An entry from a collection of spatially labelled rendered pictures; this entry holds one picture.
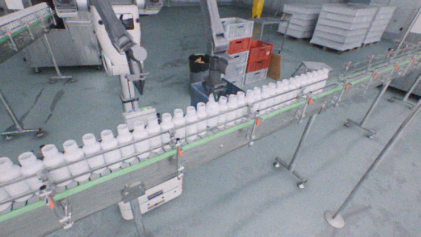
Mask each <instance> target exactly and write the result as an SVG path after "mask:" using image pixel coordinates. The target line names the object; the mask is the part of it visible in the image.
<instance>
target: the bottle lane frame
mask: <svg viewBox="0 0 421 237"><path fill-rule="evenodd" d="M409 62H410V60H409V61H406V62H404V63H401V64H400V65H402V66H403V68H402V69H404V70H405V69H406V67H407V65H408V64H409ZM392 68H393V67H390V68H387V69H385V70H382V71H379V73H381V74H377V75H376V76H375V78H372V80H371V81H370V84H369V86H368V89H366V91H368V90H371V89H373V88H375V87H377V86H380V85H382V84H383V81H385V77H384V76H386V77H387V76H388V74H389V73H390V71H391V69H392ZM394 69H395V68H394ZM394 69H393V72H392V73H391V75H390V76H389V79H388V80H387V81H389V80H392V79H394V78H396V77H397V75H398V73H399V71H400V70H401V66H398V67H397V69H396V70H394ZM401 71H402V70H401ZM384 73H385V74H384ZM383 74H384V76H383ZM370 77H371V75H369V76H365V77H363V78H360V79H358V80H355V81H352V82H351V83H350V84H353V86H350V85H349V86H348V88H347V90H344V92H343V94H342V96H341V98H340V99H341V101H339V103H341V102H343V101H346V100H348V99H350V98H352V97H354V96H356V95H359V94H361V91H363V87H362V86H361V83H362V81H363V84H362V85H363V86H365V85H366V84H367V82H368V81H369V79H370ZM382 77H383V78H382ZM381 78H382V80H383V81H381V80H380V79H381ZM360 86H361V88H360V90H361V91H359V87H360ZM342 88H343V86H341V87H339V88H336V89H334V90H330V91H328V92H324V93H321V94H320V95H316V96H314V97H313V98H315V99H316V101H315V100H312V101H311V103H310V105H309V104H308V105H307V108H306V110H305V113H304V114H305V117H303V120H305V119H307V118H309V117H310V116H312V115H314V114H317V113H319V112H320V110H321V107H322V106H323V104H325V103H327V102H330V104H329V106H328V108H329V107H333V106H334V104H335V103H332V102H331V99H332V98H333V97H334V93H335V92H336V95H335V97H337V98H338V97H339V95H340V93H341V91H342ZM305 102H306V100H304V101H301V102H298V103H294V104H292V105H290V106H287V107H283V108H282V109H279V110H277V111H274V112H271V113H268V114H266V115H261V119H263V122H262V121H261V120H260V121H259V125H258V126H257V125H256V127H255V133H254V135H255V139H254V140H253V141H254V142H255V141H257V140H259V139H261V138H263V137H266V136H269V135H271V134H273V133H275V132H277V131H279V130H282V129H284V128H286V127H288V126H291V125H292V124H295V123H298V119H297V118H295V113H296V112H298V107H300V109H299V112H301V113H302V110H303V107H304V106H305ZM333 102H336V98H334V99H333ZM339 103H338V104H339ZM253 123H254V120H253V119H252V120H251V121H249V122H248V121H247V122H246V123H242V124H240V125H237V126H235V127H231V128H229V129H225V130H224V131H222V132H221V131H219V133H217V134H213V135H212V136H207V137H206V138H203V139H202V138H201V137H200V138H201V139H200V140H198V141H195V140H194V142H192V143H190V144H189V143H187V145H184V146H183V147H182V148H183V150H184V152H183V153H182V156H181V157H180V165H181V166H182V167H183V171H182V172H183V173H186V172H188V171H190V170H193V169H195V168H197V167H200V166H202V165H204V164H207V163H209V162H211V161H213V160H215V159H217V158H220V157H222V156H224V155H227V154H229V153H230V152H231V151H235V150H237V149H239V148H241V147H243V146H245V145H248V142H249V140H248V139H247V137H246V135H247V133H248V131H247V129H248V127H249V126H250V127H251V128H250V131H249V132H250V133H251V131H252V128H253ZM147 158H148V157H147ZM176 162H177V161H176V150H175V149H173V148H172V150H171V151H168V152H166V151H164V154H162V155H157V154H156V157H154V158H151V159H150V158H148V160H146V161H143V162H141V161H140V160H139V163H138V164H135V165H131V163H130V167H127V168H125V169H122V168H121V167H120V170H119V171H116V172H112V171H110V174H108V175H106V176H101V174H100V178H97V179H95V180H91V179H89V182H87V183H85V184H82V185H80V183H78V186H77V187H74V188H71V189H68V188H67V187H66V189H65V191H63V192H60V193H57V194H56V193H55V197H53V198H54V200H55V202H56V204H57V205H58V207H59V209H60V210H61V212H62V214H63V215H64V207H63V206H62V204H61V200H64V199H67V202H68V205H67V207H71V208H72V210H73V212H72V213H71V218H72V222H73V221H74V223H76V222H78V221H80V220H82V219H84V218H86V217H89V216H91V215H93V214H95V213H98V212H100V211H102V210H104V209H106V208H108V207H111V206H113V205H115V204H117V203H120V202H122V201H124V200H123V198H122V196H121V192H122V191H123V190H124V189H125V188H129V187H130V186H132V185H134V184H137V183H139V182H142V183H144V186H145V191H147V190H149V189H151V188H153V187H154V186H157V185H159V184H161V183H163V182H166V181H168V180H170V179H173V178H175V177H177V175H176V174H177V170H176ZM62 228H64V226H63V225H62V224H61V223H60V221H59V219H58V217H57V216H56V214H55V212H54V211H53V210H52V209H51V208H50V207H45V200H44V201H42V200H41V198H40V200H39V201H37V202H35V203H33V204H30V205H29V204H28V201H26V205H25V206H24V207H21V208H19V209H16V210H14V209H13V207H12V209H11V212H9V213H5V214H4V215H0V237H44V236H46V235H48V234H50V233H52V232H55V231H57V230H59V229H62Z"/></svg>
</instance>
